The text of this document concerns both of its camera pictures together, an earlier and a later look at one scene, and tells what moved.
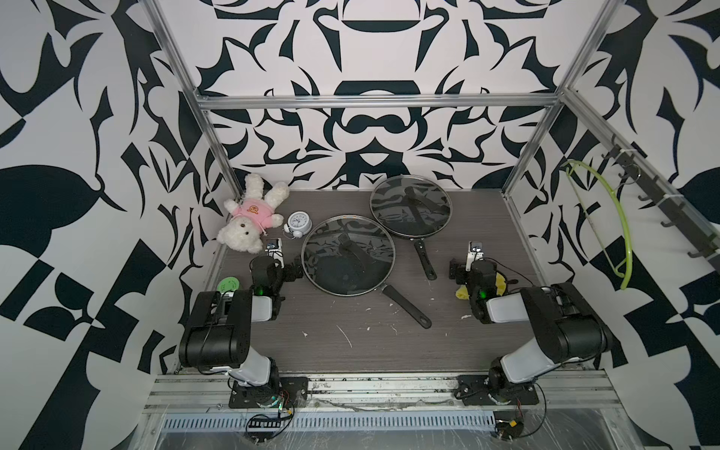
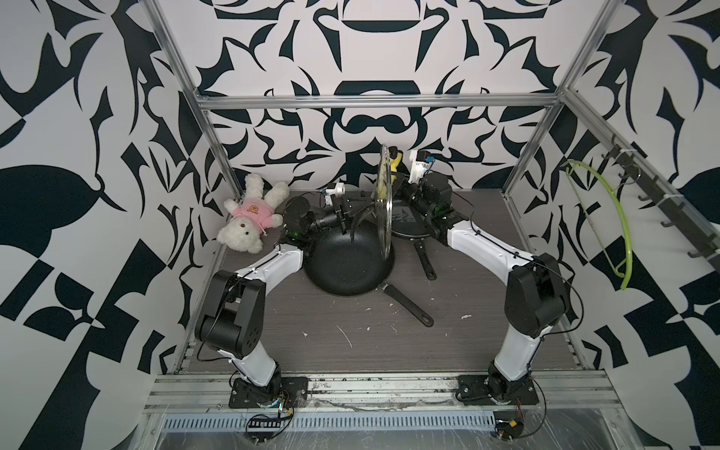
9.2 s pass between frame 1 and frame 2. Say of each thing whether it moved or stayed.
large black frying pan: stayed
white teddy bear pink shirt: stayed
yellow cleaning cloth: moved
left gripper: moved
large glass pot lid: moved
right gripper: moved
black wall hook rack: stayed
